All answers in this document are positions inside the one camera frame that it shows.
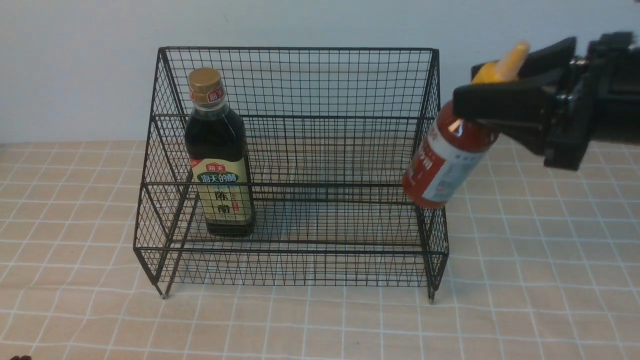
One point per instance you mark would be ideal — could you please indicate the red sauce bottle yellow cap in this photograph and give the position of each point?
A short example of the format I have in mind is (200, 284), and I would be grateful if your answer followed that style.
(451, 149)

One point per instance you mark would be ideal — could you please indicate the beige checkered tablecloth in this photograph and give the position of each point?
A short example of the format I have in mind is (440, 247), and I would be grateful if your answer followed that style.
(544, 265)

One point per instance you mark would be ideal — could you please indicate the dark vinegar bottle yellow label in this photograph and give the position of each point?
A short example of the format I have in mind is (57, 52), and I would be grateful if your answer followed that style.
(216, 143)

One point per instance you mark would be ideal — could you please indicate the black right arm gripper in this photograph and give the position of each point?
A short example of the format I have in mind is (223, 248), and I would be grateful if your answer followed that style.
(600, 103)

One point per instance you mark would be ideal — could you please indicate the black wire mesh shelf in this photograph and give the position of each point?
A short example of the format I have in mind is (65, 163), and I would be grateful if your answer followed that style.
(329, 131)

